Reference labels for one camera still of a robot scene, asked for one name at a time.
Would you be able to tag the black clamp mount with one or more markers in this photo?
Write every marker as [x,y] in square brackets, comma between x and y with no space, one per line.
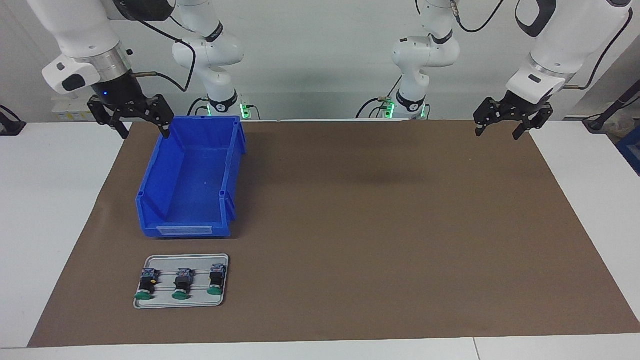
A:
[10,125]

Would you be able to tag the brown table mat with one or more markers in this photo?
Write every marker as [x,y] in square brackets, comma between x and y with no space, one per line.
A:
[350,275]

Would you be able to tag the blue plastic storage bin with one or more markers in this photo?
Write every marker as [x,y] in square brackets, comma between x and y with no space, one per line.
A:
[190,190]

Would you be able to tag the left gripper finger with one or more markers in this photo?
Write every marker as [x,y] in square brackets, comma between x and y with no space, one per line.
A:
[537,117]
[482,117]

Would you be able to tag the black stand pole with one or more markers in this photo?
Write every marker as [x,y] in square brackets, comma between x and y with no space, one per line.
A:
[612,107]

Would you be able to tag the silver metal tray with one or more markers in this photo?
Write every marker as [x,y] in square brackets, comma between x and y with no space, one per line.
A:
[165,264]

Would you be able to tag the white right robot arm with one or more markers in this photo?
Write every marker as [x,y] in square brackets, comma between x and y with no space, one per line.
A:
[75,30]

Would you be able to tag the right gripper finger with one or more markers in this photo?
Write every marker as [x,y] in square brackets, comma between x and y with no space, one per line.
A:
[122,129]
[162,112]

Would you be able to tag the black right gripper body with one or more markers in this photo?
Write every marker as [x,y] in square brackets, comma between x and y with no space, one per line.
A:
[117,92]

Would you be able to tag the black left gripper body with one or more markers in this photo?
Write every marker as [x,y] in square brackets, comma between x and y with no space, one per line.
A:
[522,107]

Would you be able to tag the green push button switch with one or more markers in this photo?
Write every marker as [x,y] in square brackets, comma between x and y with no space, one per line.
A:
[146,285]
[182,284]
[216,280]

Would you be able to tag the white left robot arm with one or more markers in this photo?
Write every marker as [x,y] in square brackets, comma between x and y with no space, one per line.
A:
[565,45]

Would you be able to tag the blue crate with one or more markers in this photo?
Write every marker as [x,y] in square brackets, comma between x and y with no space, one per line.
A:
[631,150]

